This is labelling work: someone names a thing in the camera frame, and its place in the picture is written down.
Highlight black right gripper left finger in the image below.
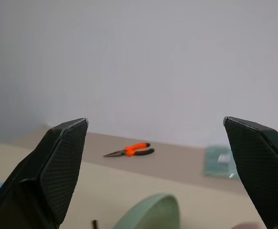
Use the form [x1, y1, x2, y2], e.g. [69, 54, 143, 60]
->
[0, 117, 89, 229]

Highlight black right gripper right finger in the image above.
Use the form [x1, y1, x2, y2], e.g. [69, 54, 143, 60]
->
[223, 116, 278, 229]

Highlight green clear plastic packet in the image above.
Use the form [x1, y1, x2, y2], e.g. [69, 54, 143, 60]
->
[203, 145, 240, 180]

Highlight pink plate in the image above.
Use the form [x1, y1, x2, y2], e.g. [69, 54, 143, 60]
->
[230, 221, 267, 229]

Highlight orange and black needle-nose pliers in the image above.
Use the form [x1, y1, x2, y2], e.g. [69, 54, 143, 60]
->
[103, 142, 155, 158]

